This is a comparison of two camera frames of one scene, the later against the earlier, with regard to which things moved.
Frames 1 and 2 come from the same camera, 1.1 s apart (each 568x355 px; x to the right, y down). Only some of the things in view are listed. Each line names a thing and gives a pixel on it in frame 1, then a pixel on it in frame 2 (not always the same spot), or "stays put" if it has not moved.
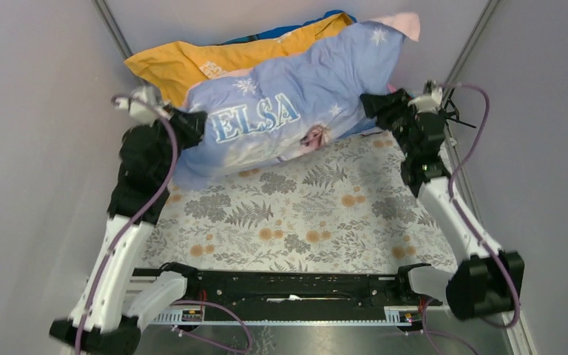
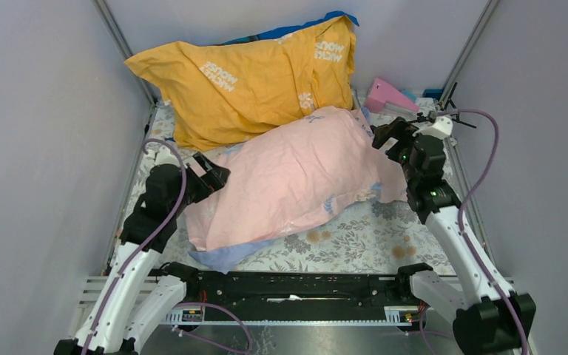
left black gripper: x=191 y=123 -> x=205 y=184
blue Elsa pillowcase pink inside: x=307 y=94 -> x=287 y=179
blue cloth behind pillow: x=279 y=32 stays put
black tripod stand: x=445 y=115 stays put
